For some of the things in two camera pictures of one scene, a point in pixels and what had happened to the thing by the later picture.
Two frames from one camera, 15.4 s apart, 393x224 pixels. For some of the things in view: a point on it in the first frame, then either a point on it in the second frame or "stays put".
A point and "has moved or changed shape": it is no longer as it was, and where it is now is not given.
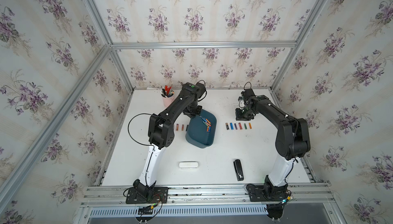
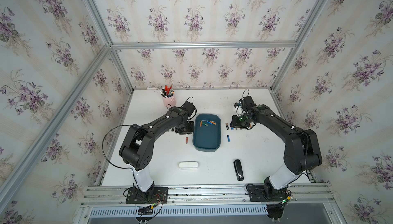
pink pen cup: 167,101 stays put
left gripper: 186,112 -> 191,129
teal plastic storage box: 201,129 has moved or changed shape
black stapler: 239,170 stays put
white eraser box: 188,164 stays put
